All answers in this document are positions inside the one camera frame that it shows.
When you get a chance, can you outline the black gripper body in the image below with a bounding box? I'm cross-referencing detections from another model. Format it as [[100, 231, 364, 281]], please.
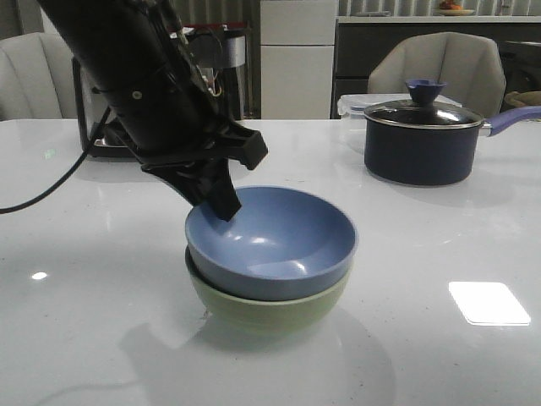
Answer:
[[104, 119, 268, 170]]

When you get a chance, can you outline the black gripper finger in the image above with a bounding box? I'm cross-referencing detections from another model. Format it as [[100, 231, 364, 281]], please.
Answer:
[[141, 162, 210, 206], [200, 158, 242, 222]]

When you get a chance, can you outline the blue bowl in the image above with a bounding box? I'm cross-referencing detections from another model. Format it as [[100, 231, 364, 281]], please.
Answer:
[[185, 186, 358, 301]]

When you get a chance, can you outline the green bowl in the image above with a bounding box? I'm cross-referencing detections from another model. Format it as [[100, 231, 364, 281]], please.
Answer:
[[184, 250, 351, 335]]

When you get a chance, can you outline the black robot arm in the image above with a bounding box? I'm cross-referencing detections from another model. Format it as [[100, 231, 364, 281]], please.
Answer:
[[41, 1, 267, 221]]

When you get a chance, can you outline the black and chrome toaster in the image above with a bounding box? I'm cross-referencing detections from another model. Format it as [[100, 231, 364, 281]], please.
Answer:
[[73, 60, 252, 166]]

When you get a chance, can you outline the white refrigerator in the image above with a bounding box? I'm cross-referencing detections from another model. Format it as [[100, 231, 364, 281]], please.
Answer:
[[260, 1, 338, 119]]

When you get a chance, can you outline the clear plastic food container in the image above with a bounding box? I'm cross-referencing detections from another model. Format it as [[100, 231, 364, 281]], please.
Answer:
[[336, 93, 461, 121]]

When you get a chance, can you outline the dark kitchen counter cabinet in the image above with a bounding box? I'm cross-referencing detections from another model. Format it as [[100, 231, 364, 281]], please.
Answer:
[[331, 16, 540, 118]]

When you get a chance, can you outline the dark blue saucepan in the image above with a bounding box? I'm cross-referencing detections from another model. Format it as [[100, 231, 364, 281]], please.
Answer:
[[364, 106, 540, 186]]

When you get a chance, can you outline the beige armchair on left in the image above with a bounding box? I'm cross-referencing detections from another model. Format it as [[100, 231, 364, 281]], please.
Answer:
[[1, 32, 77, 121]]

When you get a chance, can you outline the beige armchair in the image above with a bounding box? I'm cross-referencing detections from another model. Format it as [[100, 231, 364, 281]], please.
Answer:
[[1, 32, 77, 121], [368, 32, 506, 117]]

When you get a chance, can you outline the glass pot lid blue knob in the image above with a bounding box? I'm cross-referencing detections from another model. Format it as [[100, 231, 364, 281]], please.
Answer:
[[363, 79, 484, 129]]

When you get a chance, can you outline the beige armchair on right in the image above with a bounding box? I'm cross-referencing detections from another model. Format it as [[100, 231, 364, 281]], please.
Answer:
[[368, 32, 506, 117]]

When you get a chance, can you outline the fruit plate on counter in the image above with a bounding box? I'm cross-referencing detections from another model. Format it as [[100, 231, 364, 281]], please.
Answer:
[[434, 0, 475, 16]]

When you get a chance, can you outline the black cable on left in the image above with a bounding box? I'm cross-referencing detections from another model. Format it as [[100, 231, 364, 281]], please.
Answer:
[[0, 107, 112, 215]]

